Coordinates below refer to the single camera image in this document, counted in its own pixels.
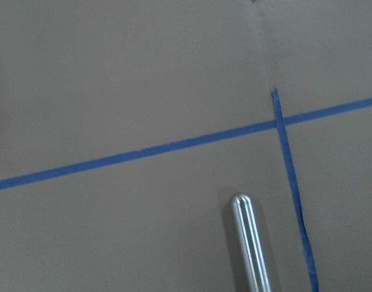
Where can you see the steel muddler black tip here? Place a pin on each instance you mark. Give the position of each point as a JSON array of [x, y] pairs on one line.
[[250, 243]]

